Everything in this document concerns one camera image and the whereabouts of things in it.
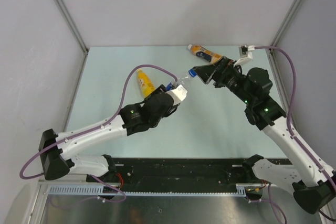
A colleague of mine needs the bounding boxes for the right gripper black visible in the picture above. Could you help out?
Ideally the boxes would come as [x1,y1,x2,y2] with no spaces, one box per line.
[192,56,254,105]

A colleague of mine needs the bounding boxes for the blue bottle cap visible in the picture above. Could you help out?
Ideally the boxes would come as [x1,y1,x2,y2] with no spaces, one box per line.
[188,69,197,78]

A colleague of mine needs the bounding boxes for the clear water bottle blue label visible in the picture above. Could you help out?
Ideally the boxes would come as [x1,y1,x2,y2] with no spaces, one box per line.
[166,72,194,91]

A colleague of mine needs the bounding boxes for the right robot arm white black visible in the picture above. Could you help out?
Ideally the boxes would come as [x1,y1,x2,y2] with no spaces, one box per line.
[193,57,335,214]

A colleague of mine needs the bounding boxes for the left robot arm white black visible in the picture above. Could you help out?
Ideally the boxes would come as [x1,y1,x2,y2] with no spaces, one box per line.
[39,86,187,182]

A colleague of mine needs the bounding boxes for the orange juice bottle white cap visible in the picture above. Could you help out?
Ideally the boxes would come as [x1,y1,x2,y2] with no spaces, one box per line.
[187,44,223,64]

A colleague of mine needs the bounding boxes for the yellow juice bottle yellow cap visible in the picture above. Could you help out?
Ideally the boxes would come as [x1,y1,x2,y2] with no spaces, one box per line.
[136,69,155,98]

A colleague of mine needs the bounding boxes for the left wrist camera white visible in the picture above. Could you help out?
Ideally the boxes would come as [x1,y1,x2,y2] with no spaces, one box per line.
[166,84,188,105]

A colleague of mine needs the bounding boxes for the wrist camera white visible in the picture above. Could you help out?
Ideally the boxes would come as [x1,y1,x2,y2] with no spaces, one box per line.
[166,84,188,105]
[234,45,255,67]

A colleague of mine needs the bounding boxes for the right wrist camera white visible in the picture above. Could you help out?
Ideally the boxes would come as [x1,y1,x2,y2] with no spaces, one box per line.
[234,45,255,67]

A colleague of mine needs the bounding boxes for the right aluminium corner post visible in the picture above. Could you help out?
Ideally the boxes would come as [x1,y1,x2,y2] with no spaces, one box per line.
[268,0,318,52]

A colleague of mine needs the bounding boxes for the aluminium corner post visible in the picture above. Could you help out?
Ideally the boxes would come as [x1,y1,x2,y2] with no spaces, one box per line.
[38,0,89,55]
[268,0,318,52]

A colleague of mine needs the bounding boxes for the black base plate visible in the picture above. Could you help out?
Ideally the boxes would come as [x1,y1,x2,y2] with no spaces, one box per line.
[100,158,265,194]

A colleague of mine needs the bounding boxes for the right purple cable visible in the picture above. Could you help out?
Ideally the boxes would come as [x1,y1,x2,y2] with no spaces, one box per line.
[253,45,336,222]

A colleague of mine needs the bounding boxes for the grey slotted cable duct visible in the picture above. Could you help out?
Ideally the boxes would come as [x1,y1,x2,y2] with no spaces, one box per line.
[47,183,250,197]

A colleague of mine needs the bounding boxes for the left aluminium corner post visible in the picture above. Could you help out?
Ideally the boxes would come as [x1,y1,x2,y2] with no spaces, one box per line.
[38,0,89,55]

